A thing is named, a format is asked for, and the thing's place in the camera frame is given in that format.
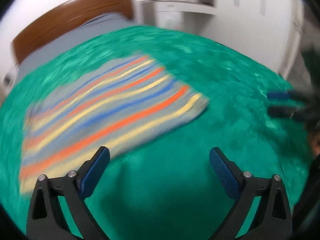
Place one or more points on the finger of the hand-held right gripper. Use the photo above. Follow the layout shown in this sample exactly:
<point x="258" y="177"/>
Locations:
<point x="277" y="95"/>
<point x="280" y="111"/>

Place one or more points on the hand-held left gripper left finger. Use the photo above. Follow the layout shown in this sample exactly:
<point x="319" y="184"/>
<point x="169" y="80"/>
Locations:
<point x="92" y="177"/>

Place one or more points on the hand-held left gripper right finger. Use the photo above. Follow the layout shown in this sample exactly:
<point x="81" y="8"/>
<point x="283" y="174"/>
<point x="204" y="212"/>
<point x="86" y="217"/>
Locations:
<point x="225" y="175"/>

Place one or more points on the striped knit sweater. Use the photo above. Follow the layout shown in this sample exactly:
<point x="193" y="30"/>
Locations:
<point x="100" y="115"/>

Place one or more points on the green floral blanket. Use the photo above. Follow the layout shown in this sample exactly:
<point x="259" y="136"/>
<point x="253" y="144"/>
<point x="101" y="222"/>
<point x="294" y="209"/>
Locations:
<point x="187" y="92"/>

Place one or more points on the white bedside cabinet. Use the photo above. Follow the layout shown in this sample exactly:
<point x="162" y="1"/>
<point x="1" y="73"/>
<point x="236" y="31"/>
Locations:
<point x="225" y="10"/>

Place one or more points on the grey bed sheet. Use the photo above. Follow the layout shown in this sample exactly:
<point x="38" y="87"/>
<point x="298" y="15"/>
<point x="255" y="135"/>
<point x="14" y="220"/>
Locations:
<point x="80" y="33"/>

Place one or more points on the wooden headboard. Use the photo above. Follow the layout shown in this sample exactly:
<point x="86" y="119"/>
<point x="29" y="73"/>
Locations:
<point x="70" y="17"/>

